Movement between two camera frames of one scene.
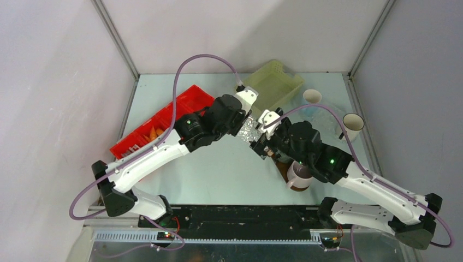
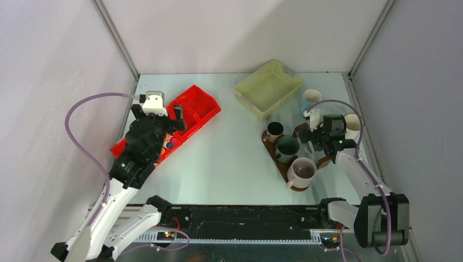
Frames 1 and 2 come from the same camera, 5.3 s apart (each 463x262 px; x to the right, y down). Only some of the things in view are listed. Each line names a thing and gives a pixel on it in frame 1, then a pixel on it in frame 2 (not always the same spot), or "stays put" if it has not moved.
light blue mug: [312, 96] stays put
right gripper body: [279, 142] → [318, 137]
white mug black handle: [354, 124] stays put
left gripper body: [233, 127] → [162, 124]
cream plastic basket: [274, 84] stays put
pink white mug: [298, 175] stays put
